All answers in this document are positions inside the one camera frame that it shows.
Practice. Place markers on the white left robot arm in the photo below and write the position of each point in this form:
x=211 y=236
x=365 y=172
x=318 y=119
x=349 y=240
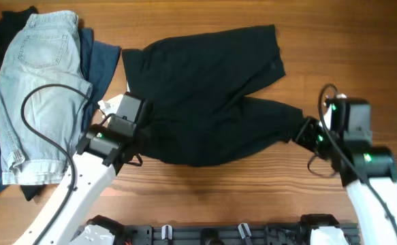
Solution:
x=100 y=154

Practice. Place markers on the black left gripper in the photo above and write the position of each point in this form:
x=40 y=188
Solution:
x=143 y=127

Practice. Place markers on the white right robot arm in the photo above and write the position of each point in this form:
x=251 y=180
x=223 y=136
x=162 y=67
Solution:
x=342 y=135

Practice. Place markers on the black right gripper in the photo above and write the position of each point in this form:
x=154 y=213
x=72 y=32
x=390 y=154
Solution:
x=307 y=131

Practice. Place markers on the light grey denim shorts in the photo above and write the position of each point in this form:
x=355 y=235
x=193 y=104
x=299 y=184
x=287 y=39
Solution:
x=41 y=87

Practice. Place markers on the black shorts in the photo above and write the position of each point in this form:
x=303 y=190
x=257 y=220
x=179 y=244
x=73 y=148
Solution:
x=199 y=91

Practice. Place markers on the black garment at pile bottom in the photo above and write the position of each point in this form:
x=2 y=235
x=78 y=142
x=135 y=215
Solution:
x=0 y=37

